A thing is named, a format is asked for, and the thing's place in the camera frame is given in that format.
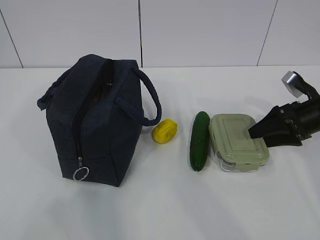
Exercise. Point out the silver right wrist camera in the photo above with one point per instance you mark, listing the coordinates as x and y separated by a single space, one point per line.
293 83

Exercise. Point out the green cucumber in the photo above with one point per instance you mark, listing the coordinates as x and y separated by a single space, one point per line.
199 141

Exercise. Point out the yellow lemon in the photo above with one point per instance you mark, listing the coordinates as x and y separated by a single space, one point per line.
165 131

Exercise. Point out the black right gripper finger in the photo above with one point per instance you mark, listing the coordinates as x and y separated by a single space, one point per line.
277 139
274 124

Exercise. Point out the green lid glass food container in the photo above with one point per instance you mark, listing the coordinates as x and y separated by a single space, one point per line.
235 150

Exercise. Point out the navy blue fabric lunch bag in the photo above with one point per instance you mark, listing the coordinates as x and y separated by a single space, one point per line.
95 112

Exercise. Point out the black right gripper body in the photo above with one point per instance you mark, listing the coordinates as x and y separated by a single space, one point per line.
303 118

